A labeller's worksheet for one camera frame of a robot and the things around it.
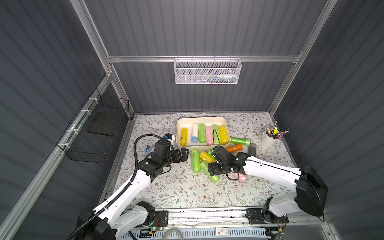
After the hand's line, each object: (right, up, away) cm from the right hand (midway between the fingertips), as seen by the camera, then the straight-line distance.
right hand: (215, 168), depth 82 cm
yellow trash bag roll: (-19, +15, +20) cm, 31 cm away
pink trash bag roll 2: (+16, -5, +1) cm, 16 cm away
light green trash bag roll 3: (-6, +1, +3) cm, 7 cm away
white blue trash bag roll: (-11, +19, +22) cm, 31 cm away
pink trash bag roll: (-1, +17, +20) cm, 26 cm away
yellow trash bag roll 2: (+8, +18, +20) cm, 28 cm away
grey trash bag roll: (+26, +9, +14) cm, 31 cm away
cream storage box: (-17, +27, +26) cm, 41 cm away
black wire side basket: (-62, +19, -11) cm, 66 cm away
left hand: (-17, +9, -4) cm, 20 cm away
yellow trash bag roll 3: (-5, +5, +7) cm, 9 cm away
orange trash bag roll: (+15, +9, +14) cm, 23 cm away
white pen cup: (+36, +17, +9) cm, 40 cm away
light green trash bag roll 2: (-6, +19, +20) cm, 28 cm away
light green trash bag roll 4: (+4, +23, +26) cm, 35 cm away
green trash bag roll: (+22, +13, +17) cm, 30 cm away
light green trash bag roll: (-11, +2, +9) cm, 14 cm away
